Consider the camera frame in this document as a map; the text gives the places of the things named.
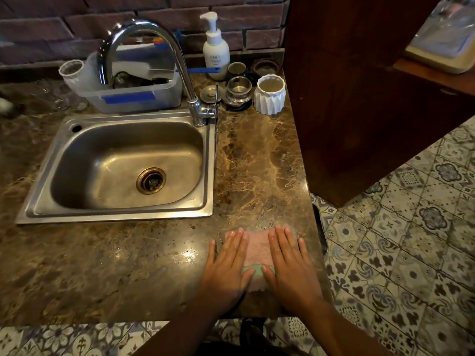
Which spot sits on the person's left hand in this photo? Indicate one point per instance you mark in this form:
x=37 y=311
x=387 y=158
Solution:
x=222 y=278

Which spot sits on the person's right hand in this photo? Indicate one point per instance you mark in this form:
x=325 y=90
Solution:
x=293 y=278

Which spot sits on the person's right little finger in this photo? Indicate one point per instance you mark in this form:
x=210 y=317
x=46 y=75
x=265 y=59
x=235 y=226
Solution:
x=303 y=252

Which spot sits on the person's left little finger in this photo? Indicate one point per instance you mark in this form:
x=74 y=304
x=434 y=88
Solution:
x=210 y=253

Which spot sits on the person's right middle finger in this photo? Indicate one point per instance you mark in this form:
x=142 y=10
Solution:
x=282 y=242

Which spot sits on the person's left middle finger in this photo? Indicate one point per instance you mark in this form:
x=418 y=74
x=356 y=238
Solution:
x=235 y=246

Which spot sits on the person's left thumb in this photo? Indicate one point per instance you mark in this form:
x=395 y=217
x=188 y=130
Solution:
x=247 y=279

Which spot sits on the person's right thumb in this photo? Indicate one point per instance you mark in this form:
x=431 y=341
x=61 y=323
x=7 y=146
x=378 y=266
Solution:
x=270 y=278

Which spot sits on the pink cleaning cloth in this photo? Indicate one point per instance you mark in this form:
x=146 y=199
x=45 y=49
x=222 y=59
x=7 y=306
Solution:
x=258 y=252

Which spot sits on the person's right forearm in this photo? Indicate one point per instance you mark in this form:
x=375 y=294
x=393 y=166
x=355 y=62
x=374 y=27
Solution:
x=341 y=335

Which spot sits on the person's left forearm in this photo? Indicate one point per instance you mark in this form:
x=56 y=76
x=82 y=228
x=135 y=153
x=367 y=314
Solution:
x=174 y=335

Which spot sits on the brass sink drain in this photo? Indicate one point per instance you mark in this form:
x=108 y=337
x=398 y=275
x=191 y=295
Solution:
x=150 y=180

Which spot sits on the stainless steel sink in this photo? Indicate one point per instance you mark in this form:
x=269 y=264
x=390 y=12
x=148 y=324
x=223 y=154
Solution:
x=118 y=168

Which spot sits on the white ribbed ceramic cup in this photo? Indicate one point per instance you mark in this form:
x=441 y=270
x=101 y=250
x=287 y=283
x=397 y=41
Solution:
x=269 y=94

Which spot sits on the small metal lid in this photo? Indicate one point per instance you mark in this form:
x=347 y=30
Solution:
x=210 y=94

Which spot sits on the stainless steel cup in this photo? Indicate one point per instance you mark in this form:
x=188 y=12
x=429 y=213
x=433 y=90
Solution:
x=238 y=90

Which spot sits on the dark wooden cabinet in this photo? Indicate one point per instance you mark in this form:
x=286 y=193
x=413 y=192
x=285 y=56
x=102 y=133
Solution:
x=371 y=100

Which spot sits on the brown ceramic bowl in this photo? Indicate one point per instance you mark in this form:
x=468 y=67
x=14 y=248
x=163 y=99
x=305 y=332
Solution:
x=265 y=67

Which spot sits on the small green ceramic cup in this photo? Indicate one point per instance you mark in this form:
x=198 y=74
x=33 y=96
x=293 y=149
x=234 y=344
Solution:
x=236 y=68

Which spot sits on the clear plastic storage tub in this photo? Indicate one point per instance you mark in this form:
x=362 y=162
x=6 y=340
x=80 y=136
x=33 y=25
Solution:
x=130 y=83

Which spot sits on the white pump soap bottle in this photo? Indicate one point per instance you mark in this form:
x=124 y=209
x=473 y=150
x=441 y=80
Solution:
x=215 y=48

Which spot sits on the chrome gooseneck faucet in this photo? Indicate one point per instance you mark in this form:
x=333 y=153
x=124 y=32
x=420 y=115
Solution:
x=163 y=59

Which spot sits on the clear drinking glass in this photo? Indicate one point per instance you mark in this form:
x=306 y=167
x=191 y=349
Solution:
x=61 y=96

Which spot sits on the white plastic cup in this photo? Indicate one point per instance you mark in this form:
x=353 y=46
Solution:
x=74 y=75

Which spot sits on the cream plastic tray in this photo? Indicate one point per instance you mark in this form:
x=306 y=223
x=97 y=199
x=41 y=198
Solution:
x=443 y=37

